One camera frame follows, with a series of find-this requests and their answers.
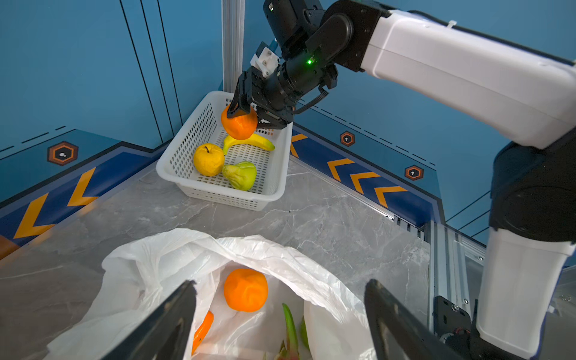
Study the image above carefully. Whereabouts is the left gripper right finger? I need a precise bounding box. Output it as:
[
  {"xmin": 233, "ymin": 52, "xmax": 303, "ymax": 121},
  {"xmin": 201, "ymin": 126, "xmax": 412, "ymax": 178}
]
[{"xmin": 364, "ymin": 279, "xmax": 461, "ymax": 359}]

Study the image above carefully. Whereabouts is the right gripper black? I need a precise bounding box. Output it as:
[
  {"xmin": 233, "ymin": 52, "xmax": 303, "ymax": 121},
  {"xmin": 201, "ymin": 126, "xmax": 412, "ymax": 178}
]
[{"xmin": 226, "ymin": 49, "xmax": 338, "ymax": 130}]

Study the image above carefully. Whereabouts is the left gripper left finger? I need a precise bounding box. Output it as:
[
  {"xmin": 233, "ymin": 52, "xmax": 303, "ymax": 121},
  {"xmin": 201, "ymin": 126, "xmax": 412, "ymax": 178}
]
[{"xmin": 104, "ymin": 280, "xmax": 197, "ymax": 360}]

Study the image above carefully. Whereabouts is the orange fruit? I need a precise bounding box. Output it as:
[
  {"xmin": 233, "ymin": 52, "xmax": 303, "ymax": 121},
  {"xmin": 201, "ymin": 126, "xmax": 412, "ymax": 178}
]
[
  {"xmin": 223, "ymin": 268, "xmax": 269, "ymax": 313},
  {"xmin": 221, "ymin": 106, "xmax": 258, "ymax": 140},
  {"xmin": 191, "ymin": 310, "xmax": 214, "ymax": 355}
]

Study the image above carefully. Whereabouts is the white plastic bag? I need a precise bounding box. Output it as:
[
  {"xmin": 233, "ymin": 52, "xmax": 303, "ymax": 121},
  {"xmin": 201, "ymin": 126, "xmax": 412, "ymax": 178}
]
[{"xmin": 43, "ymin": 228, "xmax": 377, "ymax": 360}]

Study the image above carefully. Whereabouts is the yellow apple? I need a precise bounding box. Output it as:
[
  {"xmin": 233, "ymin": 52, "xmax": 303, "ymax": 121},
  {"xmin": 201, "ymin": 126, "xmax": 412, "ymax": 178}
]
[{"xmin": 193, "ymin": 143, "xmax": 225, "ymax": 177}]

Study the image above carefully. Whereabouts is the green pear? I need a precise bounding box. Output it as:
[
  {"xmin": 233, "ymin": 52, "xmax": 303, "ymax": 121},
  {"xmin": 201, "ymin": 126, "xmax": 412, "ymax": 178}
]
[{"xmin": 222, "ymin": 161, "xmax": 257, "ymax": 191}]

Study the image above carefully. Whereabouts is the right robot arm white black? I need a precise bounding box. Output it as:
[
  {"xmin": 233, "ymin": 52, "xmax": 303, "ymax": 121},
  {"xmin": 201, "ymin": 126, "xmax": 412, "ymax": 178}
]
[{"xmin": 226, "ymin": 1, "xmax": 575, "ymax": 359}]

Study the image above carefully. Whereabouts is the red dragon fruit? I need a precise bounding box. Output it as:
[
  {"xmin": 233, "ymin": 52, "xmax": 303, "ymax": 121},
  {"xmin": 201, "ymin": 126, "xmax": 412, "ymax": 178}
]
[{"xmin": 274, "ymin": 303, "xmax": 300, "ymax": 360}]

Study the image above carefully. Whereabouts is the yellow banana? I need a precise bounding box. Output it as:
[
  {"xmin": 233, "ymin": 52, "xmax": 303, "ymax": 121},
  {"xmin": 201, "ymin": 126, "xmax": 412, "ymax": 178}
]
[{"xmin": 223, "ymin": 133, "xmax": 275, "ymax": 155}]

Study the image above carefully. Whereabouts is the white plastic basket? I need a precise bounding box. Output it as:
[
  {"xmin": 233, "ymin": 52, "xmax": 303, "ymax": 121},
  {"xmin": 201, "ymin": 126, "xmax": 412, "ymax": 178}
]
[{"xmin": 155, "ymin": 90, "xmax": 294, "ymax": 212}]

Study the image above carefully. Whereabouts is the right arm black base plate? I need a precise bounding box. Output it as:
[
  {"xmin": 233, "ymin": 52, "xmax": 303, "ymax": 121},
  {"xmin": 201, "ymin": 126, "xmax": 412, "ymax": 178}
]
[{"xmin": 433, "ymin": 295, "xmax": 473, "ymax": 359}]

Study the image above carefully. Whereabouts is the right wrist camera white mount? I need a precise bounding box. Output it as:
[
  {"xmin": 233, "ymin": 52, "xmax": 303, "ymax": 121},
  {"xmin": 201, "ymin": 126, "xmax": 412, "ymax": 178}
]
[{"xmin": 250, "ymin": 42, "xmax": 280, "ymax": 78}]

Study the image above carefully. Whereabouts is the aluminium front rail frame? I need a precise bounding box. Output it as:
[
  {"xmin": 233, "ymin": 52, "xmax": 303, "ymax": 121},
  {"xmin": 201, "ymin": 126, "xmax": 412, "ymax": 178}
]
[{"xmin": 392, "ymin": 216, "xmax": 575, "ymax": 359}]

